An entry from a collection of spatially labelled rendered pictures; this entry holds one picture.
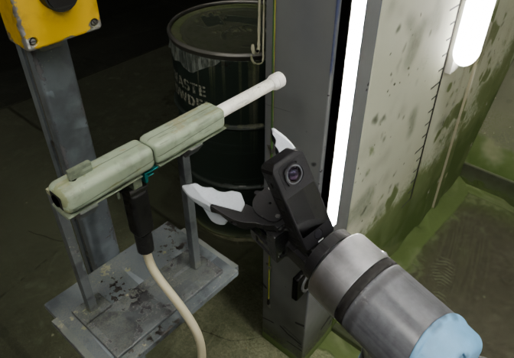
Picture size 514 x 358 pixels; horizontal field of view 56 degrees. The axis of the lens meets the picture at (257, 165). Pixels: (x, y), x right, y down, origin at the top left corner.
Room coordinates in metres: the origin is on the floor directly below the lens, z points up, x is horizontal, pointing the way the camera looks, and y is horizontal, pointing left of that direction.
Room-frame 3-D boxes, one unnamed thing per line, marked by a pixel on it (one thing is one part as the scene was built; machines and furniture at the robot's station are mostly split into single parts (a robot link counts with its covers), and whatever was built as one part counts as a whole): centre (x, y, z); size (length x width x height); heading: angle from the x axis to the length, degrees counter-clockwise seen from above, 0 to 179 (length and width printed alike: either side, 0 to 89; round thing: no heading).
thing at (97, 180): (0.68, 0.11, 1.05); 0.49 x 0.05 x 0.23; 139
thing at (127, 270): (0.62, 0.22, 0.78); 0.31 x 0.23 x 0.01; 139
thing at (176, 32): (1.80, 0.06, 0.86); 0.54 x 0.54 x 0.01
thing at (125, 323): (0.61, 0.21, 0.95); 0.26 x 0.15 x 0.32; 139
